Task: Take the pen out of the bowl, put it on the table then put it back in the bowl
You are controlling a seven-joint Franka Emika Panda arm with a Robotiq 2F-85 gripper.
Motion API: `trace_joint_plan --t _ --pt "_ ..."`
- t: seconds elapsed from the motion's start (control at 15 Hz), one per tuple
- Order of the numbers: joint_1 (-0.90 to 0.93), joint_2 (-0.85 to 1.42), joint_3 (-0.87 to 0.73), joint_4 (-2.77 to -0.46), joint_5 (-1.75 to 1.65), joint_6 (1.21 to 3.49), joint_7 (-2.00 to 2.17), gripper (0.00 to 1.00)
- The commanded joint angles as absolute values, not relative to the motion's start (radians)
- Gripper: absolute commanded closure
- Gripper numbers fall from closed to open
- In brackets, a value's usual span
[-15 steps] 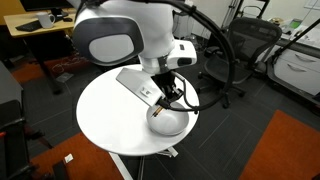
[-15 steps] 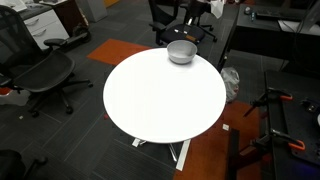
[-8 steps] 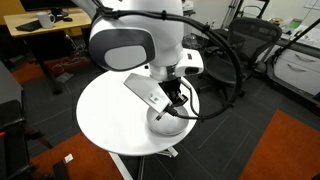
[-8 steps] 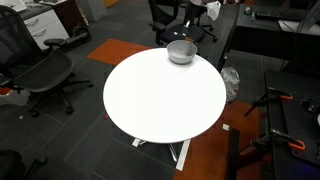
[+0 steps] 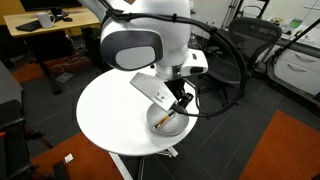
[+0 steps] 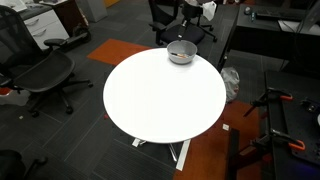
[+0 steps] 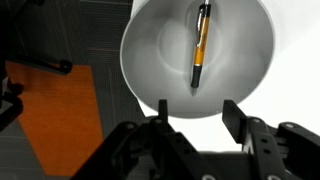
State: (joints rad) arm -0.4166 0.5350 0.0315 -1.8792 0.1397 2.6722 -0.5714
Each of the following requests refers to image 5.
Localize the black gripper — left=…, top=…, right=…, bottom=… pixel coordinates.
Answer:
left=165, top=79, right=195, bottom=109

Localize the orange and black pen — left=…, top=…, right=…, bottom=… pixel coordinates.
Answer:
left=152, top=110, right=176, bottom=131

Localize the grey bowl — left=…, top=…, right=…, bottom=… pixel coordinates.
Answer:
left=146, top=101, right=190, bottom=137

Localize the black mesh office chair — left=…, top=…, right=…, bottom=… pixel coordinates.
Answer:
left=199, top=16, right=284, bottom=110

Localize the white metal table base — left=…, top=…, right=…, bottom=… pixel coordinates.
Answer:
left=109, top=146, right=179, bottom=180

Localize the black tripod stand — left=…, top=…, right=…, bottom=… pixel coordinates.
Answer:
left=226, top=0, right=272, bottom=21

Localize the white drawer cabinet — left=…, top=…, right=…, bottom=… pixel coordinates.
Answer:
left=273, top=46, right=320, bottom=98

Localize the black slanted pole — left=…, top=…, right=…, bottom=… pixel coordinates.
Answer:
left=271, top=18, right=320, bottom=66

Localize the grey power strip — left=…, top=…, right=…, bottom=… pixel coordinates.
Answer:
left=54, top=72, right=75, bottom=84

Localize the green paper pad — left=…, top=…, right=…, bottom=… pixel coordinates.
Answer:
left=288, top=18, right=303, bottom=30

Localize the small white floor tag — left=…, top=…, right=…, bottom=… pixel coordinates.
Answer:
left=63, top=153, right=75, bottom=164

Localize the light wooden desk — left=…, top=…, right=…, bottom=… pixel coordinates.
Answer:
left=3, top=7, right=101, bottom=96

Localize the white mug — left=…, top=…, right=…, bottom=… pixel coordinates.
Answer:
left=35, top=11, right=56, bottom=30

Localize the black monitor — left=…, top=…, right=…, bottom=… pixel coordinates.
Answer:
left=19, top=0, right=83, bottom=18

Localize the black keyboard on wooden desk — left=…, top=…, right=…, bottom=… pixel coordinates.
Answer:
left=14, top=19, right=44, bottom=33

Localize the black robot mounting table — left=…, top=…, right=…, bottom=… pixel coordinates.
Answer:
left=0, top=61, right=33, bottom=180

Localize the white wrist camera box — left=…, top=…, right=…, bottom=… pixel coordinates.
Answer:
left=129, top=71, right=179, bottom=113

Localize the black clamp with orange handle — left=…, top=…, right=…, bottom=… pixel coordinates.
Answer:
left=0, top=116, right=34, bottom=141

